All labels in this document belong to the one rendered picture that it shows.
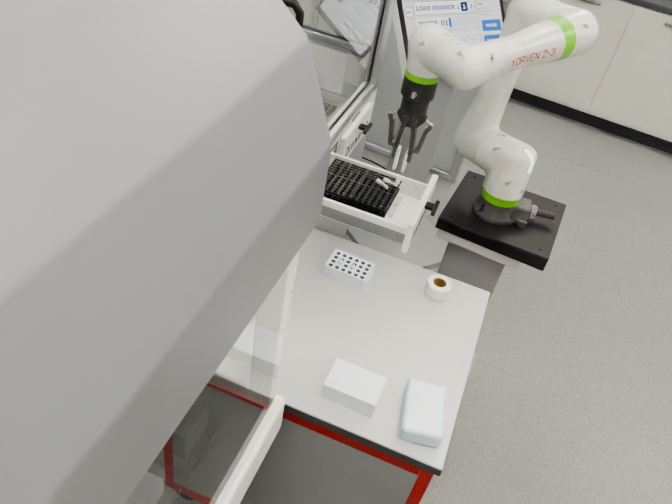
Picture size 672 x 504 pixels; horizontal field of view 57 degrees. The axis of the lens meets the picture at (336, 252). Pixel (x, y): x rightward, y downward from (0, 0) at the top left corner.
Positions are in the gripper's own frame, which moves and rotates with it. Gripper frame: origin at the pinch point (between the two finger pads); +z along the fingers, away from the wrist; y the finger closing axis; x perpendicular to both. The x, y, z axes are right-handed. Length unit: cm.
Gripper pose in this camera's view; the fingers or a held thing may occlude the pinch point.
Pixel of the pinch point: (401, 159)
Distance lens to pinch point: 185.3
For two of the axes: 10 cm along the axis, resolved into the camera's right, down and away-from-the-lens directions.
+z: -1.4, 7.4, 6.5
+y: 9.3, 3.3, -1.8
